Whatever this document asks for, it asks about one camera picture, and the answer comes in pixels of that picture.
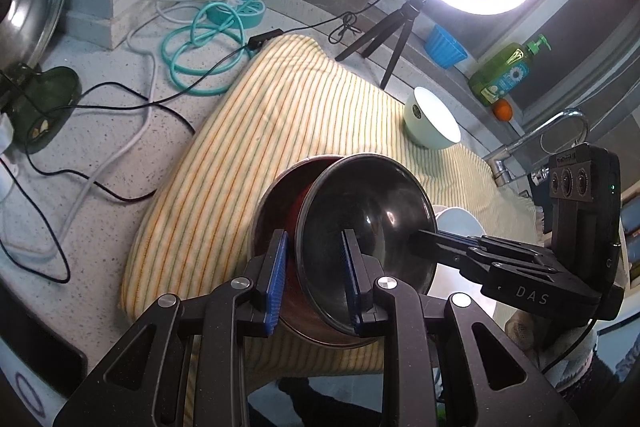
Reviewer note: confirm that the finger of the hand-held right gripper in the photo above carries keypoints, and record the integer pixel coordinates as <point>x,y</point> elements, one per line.
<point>460,249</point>

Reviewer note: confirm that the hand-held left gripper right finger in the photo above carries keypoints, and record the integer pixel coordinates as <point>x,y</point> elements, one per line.
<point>350,282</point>

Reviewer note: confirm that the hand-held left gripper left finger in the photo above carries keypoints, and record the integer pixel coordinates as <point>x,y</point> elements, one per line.
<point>277,279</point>

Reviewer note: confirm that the dark metal bowl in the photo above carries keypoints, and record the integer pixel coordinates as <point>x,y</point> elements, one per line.
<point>370,217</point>

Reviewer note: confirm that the dark red bowl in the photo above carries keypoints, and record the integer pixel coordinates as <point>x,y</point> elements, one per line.
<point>285,207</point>

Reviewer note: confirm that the person's right hand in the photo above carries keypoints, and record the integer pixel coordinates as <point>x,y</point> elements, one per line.
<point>527,332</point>

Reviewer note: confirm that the white bowl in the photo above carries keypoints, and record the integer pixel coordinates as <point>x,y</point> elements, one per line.
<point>457,224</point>

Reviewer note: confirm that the chrome faucet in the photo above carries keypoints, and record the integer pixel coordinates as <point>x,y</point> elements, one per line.
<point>530,134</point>

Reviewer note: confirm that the yellow striped cloth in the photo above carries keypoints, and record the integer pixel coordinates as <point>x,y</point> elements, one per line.
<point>225,167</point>

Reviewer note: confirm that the mint green bowl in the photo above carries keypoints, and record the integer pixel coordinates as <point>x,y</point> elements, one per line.
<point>430,122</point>

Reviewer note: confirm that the orange fruit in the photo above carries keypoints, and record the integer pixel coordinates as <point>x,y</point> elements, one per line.
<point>502,110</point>

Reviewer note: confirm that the green soap bottle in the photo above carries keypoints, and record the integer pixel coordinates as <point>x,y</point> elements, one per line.
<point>505,74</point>

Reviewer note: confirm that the blue ribbed container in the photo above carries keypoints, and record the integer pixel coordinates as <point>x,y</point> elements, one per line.
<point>445,47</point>

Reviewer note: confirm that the black tripod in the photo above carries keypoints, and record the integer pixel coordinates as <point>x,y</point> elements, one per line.
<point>400,37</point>

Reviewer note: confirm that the black glossy board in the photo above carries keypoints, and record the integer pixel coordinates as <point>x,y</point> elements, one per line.
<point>40,347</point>

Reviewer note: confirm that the green lid stand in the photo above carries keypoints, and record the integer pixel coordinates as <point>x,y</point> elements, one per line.
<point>47,97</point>

